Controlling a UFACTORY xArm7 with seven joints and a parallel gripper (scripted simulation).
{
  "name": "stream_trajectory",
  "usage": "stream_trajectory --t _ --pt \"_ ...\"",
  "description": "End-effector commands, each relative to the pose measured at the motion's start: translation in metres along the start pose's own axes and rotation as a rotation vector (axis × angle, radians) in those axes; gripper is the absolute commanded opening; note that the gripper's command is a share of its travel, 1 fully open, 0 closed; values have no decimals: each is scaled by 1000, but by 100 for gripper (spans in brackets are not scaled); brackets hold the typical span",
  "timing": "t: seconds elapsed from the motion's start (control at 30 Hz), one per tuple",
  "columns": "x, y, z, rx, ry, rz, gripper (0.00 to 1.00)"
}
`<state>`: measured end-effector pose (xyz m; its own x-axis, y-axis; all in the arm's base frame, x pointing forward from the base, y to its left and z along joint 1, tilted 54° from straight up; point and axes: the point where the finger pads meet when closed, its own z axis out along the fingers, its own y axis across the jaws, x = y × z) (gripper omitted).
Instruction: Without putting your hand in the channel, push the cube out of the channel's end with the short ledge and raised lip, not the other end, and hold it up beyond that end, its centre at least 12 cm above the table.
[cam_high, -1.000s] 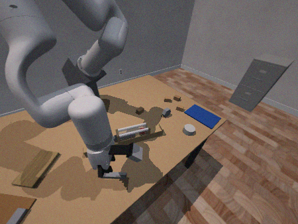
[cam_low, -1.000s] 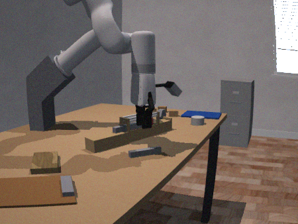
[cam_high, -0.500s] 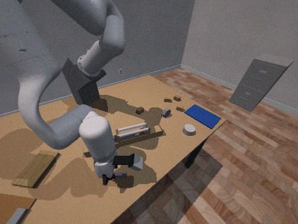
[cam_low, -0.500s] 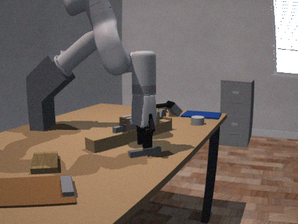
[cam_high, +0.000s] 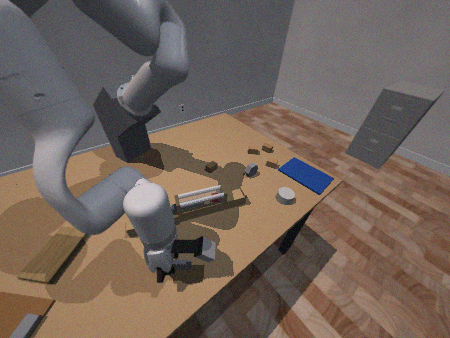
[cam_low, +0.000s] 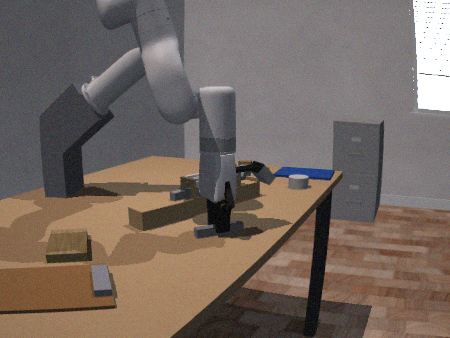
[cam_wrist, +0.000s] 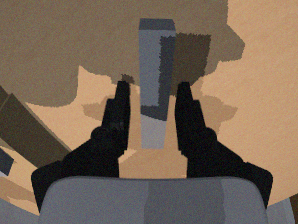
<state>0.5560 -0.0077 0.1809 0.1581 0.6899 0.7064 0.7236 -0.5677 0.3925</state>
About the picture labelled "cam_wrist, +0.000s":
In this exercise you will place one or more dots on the grey square stick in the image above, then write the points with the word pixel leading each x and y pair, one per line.
pixel 5 163
pixel 156 55

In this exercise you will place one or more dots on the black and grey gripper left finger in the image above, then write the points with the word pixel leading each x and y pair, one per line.
pixel 95 157

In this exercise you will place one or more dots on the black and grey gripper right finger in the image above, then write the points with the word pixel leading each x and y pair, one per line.
pixel 211 158

